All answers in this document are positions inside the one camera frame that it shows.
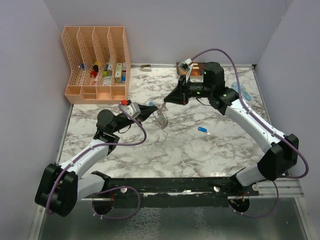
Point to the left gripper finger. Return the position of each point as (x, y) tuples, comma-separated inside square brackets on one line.
[(147, 108), (144, 116)]

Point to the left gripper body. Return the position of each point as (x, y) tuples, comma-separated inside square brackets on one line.
[(137, 117)]

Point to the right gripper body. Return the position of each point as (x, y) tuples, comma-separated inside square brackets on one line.
[(189, 89)]

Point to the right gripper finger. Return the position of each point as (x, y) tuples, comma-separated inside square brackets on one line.
[(175, 100), (177, 91)]

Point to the metal keyring holder blue handle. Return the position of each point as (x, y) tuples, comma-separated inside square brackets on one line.
[(160, 117)]

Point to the blue key tag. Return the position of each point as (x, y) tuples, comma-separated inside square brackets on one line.
[(203, 130)]

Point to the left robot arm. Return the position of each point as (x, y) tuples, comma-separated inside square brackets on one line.
[(62, 185)]

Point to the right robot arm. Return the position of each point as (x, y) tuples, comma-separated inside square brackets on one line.
[(279, 148)]

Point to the brown book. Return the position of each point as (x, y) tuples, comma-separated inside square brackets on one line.
[(197, 71)]

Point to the green white box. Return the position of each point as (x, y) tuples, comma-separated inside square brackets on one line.
[(118, 73)]

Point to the blue packaged toothbrush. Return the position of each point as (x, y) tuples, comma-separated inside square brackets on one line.
[(245, 95)]

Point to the red round bottle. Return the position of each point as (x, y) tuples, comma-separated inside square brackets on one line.
[(93, 74)]

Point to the orange plastic file organizer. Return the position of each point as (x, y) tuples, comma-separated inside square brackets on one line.
[(96, 48)]

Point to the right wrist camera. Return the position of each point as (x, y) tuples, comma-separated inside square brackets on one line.
[(185, 67)]

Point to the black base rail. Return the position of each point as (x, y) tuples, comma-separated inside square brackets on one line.
[(172, 192)]

